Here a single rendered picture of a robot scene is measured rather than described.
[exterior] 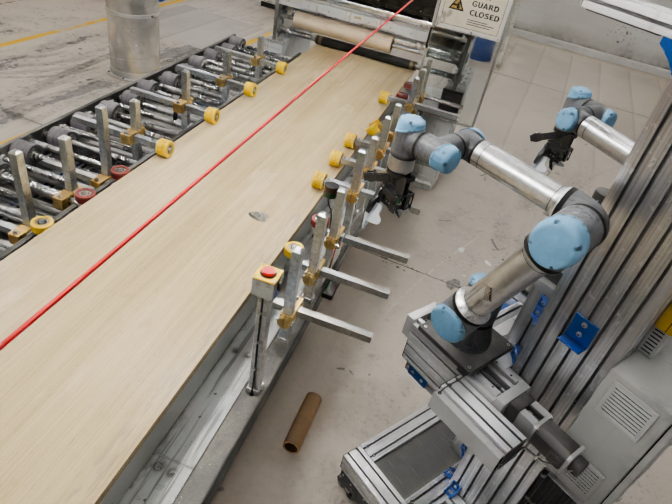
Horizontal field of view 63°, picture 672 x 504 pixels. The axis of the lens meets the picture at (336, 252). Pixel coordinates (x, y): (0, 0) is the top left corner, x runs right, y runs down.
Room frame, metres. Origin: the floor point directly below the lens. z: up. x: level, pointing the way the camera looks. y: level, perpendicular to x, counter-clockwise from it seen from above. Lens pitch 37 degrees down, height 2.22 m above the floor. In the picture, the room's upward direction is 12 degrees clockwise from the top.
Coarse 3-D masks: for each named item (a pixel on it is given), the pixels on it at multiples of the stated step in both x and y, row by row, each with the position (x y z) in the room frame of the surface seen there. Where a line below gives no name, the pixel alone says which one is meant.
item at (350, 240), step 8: (328, 232) 1.95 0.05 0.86; (344, 240) 1.93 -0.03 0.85; (352, 240) 1.93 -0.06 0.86; (360, 240) 1.94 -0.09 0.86; (360, 248) 1.92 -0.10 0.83; (368, 248) 1.91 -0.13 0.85; (376, 248) 1.91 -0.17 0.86; (384, 248) 1.92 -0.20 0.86; (384, 256) 1.90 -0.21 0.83; (392, 256) 1.89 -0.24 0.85; (400, 256) 1.88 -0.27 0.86; (408, 256) 1.89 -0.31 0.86
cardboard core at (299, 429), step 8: (312, 392) 1.70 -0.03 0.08; (304, 400) 1.66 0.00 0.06; (312, 400) 1.66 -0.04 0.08; (320, 400) 1.68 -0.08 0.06; (304, 408) 1.60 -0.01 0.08; (312, 408) 1.61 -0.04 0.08; (296, 416) 1.56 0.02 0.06; (304, 416) 1.56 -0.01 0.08; (312, 416) 1.58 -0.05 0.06; (296, 424) 1.51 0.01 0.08; (304, 424) 1.52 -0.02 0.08; (288, 432) 1.48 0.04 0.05; (296, 432) 1.46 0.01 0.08; (304, 432) 1.48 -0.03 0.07; (288, 440) 1.42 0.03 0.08; (296, 440) 1.43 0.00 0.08; (288, 448) 1.42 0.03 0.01; (296, 448) 1.43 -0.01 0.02
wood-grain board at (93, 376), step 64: (320, 64) 3.96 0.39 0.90; (256, 128) 2.72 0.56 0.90; (320, 128) 2.89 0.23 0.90; (128, 192) 1.87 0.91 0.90; (192, 192) 1.97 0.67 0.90; (256, 192) 2.08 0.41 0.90; (320, 192) 2.20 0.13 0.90; (64, 256) 1.41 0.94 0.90; (128, 256) 1.48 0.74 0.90; (192, 256) 1.55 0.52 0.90; (256, 256) 1.63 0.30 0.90; (0, 320) 1.07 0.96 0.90; (64, 320) 1.13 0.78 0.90; (128, 320) 1.18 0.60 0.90; (192, 320) 1.24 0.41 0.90; (0, 384) 0.86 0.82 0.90; (64, 384) 0.90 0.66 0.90; (128, 384) 0.95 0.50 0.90; (0, 448) 0.69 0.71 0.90; (64, 448) 0.72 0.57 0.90; (128, 448) 0.76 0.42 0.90
